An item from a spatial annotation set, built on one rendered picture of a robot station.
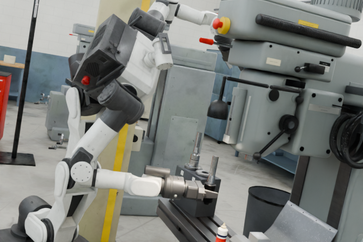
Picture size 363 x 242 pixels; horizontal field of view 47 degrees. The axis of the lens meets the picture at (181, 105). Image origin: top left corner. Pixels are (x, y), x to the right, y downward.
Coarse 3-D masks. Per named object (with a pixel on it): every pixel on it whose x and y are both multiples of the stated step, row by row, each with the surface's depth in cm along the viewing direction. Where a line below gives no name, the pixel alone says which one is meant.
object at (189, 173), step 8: (176, 168) 210; (184, 168) 206; (192, 168) 203; (200, 168) 206; (184, 176) 203; (192, 176) 198; (200, 176) 196; (208, 176) 196; (216, 184) 197; (176, 200) 207; (184, 200) 201; (192, 200) 196; (216, 200) 199; (184, 208) 201; (192, 208) 195; (200, 208) 194; (208, 208) 197; (200, 216) 195; (208, 216) 198
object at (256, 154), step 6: (282, 120) 150; (288, 120) 149; (294, 120) 150; (282, 126) 149; (288, 126) 150; (294, 126) 151; (282, 132) 149; (288, 132) 150; (276, 138) 149; (270, 144) 148; (264, 150) 147; (258, 156) 146
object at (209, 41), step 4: (200, 40) 155; (204, 40) 155; (208, 40) 156; (212, 40) 157; (208, 44) 157; (212, 44) 157; (216, 44) 158; (220, 44) 159; (224, 44) 159; (228, 44) 160
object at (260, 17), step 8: (256, 16) 136; (264, 16) 134; (264, 24) 136; (272, 24) 136; (280, 24) 137; (288, 24) 138; (296, 24) 140; (296, 32) 141; (304, 32) 142; (312, 32) 142; (320, 32) 144; (328, 32) 146; (328, 40) 147; (336, 40) 147; (344, 40) 148; (352, 40) 150; (360, 40) 152
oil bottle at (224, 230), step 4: (224, 224) 164; (220, 228) 164; (224, 228) 163; (220, 232) 163; (224, 232) 163; (220, 236) 163; (224, 236) 163; (216, 240) 164; (220, 240) 163; (224, 240) 163
